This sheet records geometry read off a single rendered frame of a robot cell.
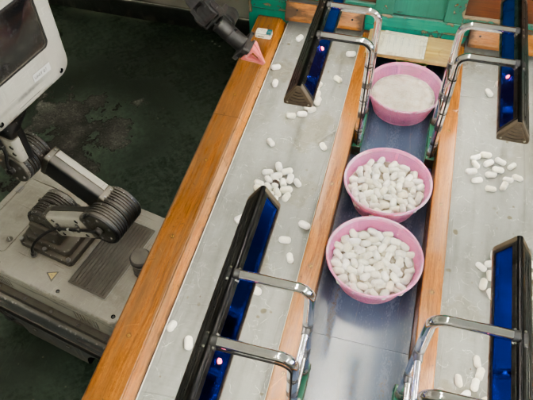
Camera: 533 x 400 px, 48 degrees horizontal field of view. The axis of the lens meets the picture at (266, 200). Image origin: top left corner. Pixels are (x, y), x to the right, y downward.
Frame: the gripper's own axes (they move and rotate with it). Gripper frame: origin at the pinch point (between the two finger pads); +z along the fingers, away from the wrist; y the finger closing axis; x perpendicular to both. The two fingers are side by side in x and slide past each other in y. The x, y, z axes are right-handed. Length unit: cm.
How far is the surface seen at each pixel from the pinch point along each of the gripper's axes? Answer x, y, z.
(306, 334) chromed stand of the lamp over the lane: -32, -100, 24
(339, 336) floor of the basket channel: -14, -83, 47
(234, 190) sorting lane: 6.7, -47.4, 11.7
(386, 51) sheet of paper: -20.3, 27.0, 34.4
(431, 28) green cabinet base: -32, 41, 43
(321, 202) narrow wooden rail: -13, -47, 31
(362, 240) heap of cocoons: -18, -54, 44
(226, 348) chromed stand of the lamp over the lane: -34, -114, 5
